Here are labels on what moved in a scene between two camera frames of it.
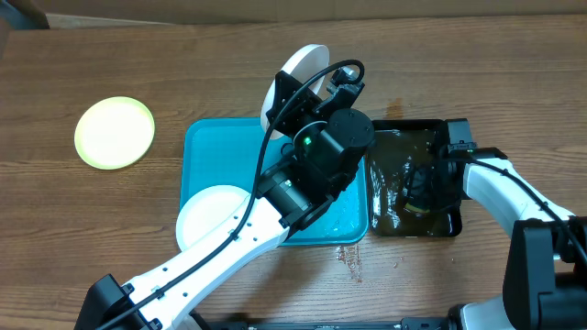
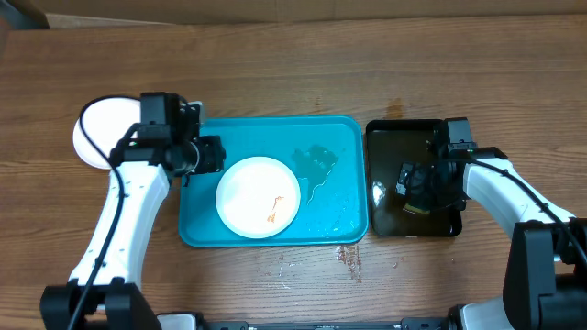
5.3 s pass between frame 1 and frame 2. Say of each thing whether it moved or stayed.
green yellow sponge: stayed
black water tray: stayed
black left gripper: moved
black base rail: stayed
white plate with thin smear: moved
